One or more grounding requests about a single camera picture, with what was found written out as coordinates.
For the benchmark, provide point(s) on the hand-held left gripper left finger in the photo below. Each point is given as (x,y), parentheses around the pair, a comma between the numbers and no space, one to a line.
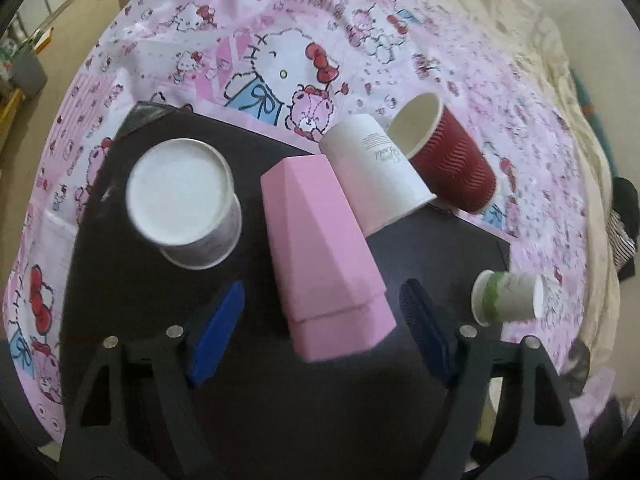
(216,332)

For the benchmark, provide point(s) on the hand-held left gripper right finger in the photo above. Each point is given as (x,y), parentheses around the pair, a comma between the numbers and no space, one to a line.
(426,332)

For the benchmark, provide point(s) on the pink faceted plastic cup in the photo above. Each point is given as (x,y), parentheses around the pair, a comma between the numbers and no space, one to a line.
(345,332)
(310,230)

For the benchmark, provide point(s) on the small green-banded white paper cup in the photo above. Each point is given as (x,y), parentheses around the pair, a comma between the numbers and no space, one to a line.
(515,297)

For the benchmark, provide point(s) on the white patterned paper cup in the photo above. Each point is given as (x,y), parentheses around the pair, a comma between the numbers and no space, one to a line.
(175,195)

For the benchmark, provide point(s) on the plain white paper cup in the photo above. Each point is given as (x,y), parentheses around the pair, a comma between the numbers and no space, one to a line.
(375,180)

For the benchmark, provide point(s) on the dark red ripple paper cup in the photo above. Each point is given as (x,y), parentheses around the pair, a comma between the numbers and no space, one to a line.
(457,160)

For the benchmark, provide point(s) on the black tray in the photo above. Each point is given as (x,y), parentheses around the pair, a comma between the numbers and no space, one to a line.
(145,305)

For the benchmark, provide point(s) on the black and white striped cloth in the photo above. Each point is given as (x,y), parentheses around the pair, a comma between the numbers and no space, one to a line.
(621,242)

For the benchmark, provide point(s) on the teal cloth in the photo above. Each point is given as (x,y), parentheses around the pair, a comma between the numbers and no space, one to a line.
(592,115)

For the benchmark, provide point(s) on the grey storage box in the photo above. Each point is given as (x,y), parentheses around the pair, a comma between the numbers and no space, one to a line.
(29,72)

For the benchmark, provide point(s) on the pink cartoon printed blanket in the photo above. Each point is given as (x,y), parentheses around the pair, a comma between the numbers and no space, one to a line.
(310,25)

